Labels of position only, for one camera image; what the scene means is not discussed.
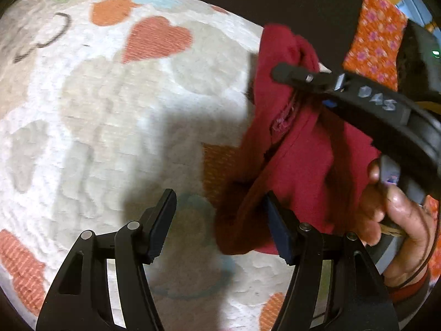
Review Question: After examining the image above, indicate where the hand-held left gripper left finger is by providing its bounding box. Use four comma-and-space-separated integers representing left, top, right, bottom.
35, 188, 178, 331

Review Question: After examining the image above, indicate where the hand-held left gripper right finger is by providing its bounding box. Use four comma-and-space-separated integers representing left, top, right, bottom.
265, 190, 395, 331

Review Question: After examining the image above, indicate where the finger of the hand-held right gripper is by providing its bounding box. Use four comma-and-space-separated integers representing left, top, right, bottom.
271, 62, 347, 94

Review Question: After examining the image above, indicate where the maroon small garment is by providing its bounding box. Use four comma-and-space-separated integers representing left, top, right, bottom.
214, 23, 383, 256

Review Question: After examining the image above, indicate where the person's right forearm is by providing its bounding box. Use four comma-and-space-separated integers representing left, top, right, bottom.
384, 267, 433, 306

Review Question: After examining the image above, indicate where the person's right hand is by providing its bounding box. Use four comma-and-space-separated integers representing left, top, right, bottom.
348, 157, 435, 288

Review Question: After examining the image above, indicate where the orange floral cloth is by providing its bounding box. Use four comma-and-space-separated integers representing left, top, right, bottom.
343, 0, 409, 92

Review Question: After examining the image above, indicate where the white heart print quilted blanket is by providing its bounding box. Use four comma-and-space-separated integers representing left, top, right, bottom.
0, 0, 331, 331

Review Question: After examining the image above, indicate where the black cord loop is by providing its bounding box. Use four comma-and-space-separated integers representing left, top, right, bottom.
14, 12, 72, 63

